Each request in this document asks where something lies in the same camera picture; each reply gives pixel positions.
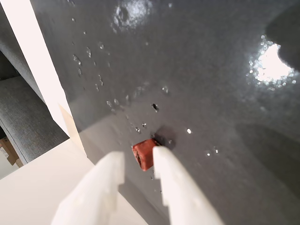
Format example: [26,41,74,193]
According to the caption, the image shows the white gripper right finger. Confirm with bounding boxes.
[152,146,225,225]

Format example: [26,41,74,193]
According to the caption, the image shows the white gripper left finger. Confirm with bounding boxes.
[50,150,125,225]

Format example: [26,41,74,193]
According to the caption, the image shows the small red cube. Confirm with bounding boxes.
[132,138,163,172]

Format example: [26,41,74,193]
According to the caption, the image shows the brown cardboard box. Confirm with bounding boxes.
[0,137,24,167]

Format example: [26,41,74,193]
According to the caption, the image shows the black glossy mat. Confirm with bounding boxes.
[30,0,300,225]

